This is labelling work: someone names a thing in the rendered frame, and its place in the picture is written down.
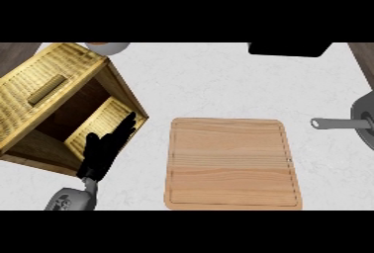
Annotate black appliance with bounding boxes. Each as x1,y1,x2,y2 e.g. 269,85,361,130
247,42,333,58

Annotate grey round bowl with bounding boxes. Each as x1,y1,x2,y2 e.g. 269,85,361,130
83,42,132,56

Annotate grey pot with handle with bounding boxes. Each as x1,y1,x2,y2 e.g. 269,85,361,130
311,91,374,151

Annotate wooden cutting board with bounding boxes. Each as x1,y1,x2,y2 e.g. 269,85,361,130
163,117,305,211

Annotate wooden cabinet door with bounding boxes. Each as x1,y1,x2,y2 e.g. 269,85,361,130
0,42,108,156

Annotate wooden cabinet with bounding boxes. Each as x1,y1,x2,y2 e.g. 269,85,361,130
0,58,151,177

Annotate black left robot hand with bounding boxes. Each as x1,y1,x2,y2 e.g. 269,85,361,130
76,111,139,183

